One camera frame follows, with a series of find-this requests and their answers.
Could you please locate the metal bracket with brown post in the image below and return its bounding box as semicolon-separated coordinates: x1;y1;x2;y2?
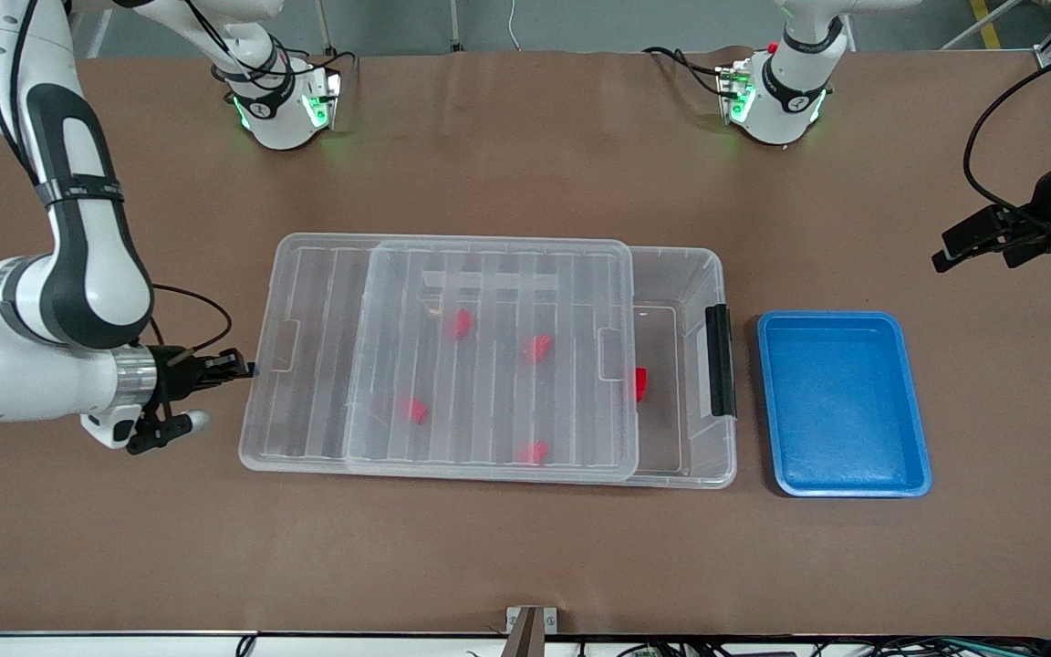
505;606;558;657

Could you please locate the black box latch handle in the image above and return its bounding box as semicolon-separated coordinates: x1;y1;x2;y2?
704;305;737;418

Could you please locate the blue plastic tray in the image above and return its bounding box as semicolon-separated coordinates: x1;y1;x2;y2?
756;310;933;499

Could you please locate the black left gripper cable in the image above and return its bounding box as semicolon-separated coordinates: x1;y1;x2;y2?
963;44;1051;240

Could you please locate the clear plastic storage box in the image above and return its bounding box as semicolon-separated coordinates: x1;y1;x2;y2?
345;239;738;490

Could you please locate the white table edge rail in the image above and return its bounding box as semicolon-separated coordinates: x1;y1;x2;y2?
0;630;1051;657

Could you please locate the clear plastic box lid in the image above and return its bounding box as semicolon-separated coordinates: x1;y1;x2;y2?
239;233;640;483

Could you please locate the brown paper table cover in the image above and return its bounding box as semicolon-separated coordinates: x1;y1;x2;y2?
0;50;1051;637

